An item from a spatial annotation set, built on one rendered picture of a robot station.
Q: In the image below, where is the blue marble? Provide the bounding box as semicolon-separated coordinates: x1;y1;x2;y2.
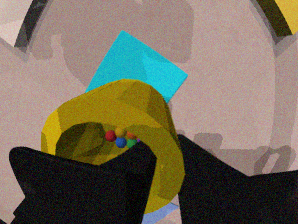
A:
114;137;128;148

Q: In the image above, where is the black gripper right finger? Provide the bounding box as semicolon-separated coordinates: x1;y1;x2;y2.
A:
177;133;298;224

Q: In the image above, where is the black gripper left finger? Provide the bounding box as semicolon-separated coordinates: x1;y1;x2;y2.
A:
9;140;157;224

